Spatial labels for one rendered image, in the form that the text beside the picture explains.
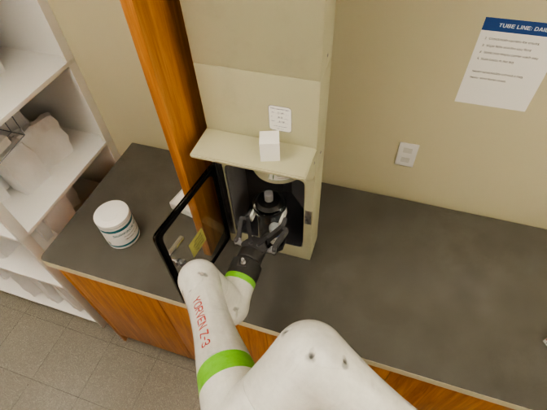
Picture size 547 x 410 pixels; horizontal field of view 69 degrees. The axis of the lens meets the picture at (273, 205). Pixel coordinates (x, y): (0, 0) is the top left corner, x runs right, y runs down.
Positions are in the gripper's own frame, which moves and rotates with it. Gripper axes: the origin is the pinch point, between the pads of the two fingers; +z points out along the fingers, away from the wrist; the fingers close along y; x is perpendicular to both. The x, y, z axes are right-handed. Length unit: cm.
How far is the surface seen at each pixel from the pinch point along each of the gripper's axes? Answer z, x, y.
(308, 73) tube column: 2, -52, -11
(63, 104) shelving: 44, 13, 122
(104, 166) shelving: 44, 54, 116
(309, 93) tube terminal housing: 1.8, -46.5, -11.5
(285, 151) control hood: -1.7, -30.0, -6.4
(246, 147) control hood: -3.1, -30.0, 4.1
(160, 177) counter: 24, 27, 62
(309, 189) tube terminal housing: 2.0, -13.2, -12.6
